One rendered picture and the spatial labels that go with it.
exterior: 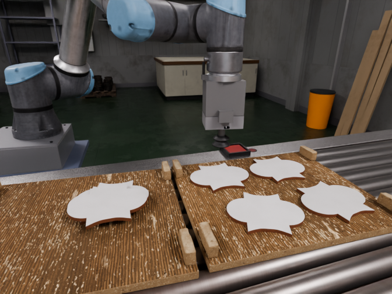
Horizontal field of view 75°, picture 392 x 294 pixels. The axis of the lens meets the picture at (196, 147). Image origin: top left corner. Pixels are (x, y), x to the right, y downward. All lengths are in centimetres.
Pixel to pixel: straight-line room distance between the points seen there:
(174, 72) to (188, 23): 541
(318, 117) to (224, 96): 385
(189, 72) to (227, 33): 552
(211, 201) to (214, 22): 36
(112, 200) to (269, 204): 32
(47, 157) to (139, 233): 52
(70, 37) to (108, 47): 716
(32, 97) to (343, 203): 91
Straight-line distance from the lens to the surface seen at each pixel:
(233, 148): 85
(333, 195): 64
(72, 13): 93
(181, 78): 602
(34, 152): 94
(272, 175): 67
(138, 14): 48
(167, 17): 53
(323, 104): 431
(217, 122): 56
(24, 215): 62
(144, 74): 814
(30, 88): 97
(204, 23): 56
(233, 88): 55
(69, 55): 98
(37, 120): 98
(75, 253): 49
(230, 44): 54
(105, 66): 813
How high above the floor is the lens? 125
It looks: 22 degrees down
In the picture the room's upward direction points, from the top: straight up
